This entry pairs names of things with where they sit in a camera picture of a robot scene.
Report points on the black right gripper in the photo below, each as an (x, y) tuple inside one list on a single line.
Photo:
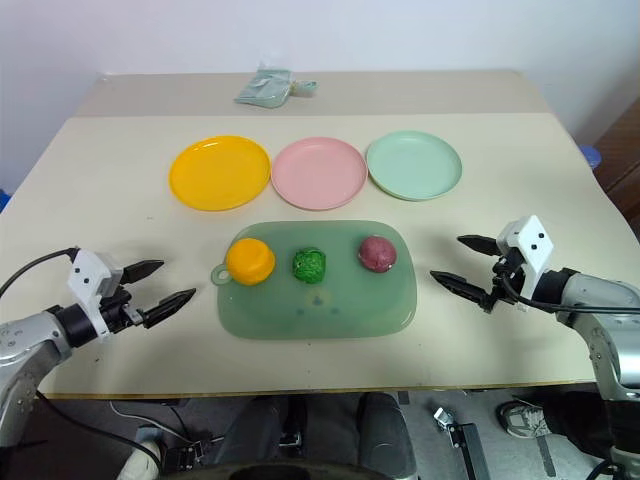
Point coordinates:
[(502, 284)]

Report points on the white shoe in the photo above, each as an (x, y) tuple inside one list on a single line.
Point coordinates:
[(141, 456)]

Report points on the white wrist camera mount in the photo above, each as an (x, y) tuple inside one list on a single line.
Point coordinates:
[(529, 246), (89, 280)]

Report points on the green toy vegetable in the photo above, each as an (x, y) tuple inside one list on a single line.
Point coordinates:
[(310, 266)]

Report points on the blue round object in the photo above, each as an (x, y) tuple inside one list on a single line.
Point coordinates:
[(593, 158)]

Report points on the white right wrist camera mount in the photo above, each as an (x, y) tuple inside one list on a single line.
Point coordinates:
[(529, 246)]

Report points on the brown wooden cabinet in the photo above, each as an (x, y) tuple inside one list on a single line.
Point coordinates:
[(620, 150)]

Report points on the yellow plate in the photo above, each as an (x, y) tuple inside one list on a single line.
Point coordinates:
[(219, 173)]

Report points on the pink plate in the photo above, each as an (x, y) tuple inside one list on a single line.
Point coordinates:
[(320, 172)]

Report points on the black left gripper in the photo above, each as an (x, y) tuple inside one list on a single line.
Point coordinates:
[(118, 312)]

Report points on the black metal stand foot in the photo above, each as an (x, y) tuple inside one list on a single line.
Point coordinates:
[(460, 435)]

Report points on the translucent green cutting board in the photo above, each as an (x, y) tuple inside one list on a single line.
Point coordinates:
[(320, 305)]

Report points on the green plate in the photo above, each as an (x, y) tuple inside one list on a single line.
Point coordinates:
[(414, 165)]

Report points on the pale green plastic bag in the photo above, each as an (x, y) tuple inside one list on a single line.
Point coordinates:
[(264, 88)]

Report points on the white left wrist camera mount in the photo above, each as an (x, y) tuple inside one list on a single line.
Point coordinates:
[(89, 280)]

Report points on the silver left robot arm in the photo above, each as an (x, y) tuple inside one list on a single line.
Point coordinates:
[(22, 350)]

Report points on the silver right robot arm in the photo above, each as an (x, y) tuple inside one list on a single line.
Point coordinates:
[(600, 320)]

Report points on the dark rounded robot leg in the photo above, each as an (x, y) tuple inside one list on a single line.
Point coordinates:
[(380, 430)]

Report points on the orange fruit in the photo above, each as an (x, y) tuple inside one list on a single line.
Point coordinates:
[(250, 261)]

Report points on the grey sneaker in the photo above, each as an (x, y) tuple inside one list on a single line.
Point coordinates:
[(523, 418)]

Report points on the purple red fruit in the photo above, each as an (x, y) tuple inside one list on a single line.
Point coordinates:
[(377, 254)]

